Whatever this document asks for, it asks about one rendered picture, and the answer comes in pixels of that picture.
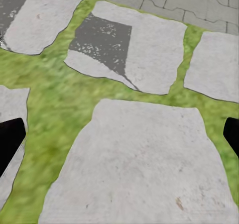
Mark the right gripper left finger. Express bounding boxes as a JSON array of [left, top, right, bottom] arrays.
[[0, 117, 26, 177]]

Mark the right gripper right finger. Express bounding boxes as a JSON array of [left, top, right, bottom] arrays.
[[223, 117, 239, 158]]

